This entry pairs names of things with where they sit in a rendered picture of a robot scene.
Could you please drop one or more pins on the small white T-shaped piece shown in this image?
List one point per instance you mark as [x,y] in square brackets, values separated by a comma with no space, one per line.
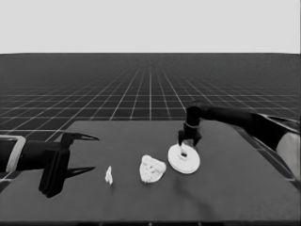
[108,177]

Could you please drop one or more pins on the white round carrier with pins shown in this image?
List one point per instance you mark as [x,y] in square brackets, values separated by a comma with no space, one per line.
[155,177]

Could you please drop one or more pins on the large thick white disc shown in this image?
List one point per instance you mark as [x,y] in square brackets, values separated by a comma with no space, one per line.
[188,164]

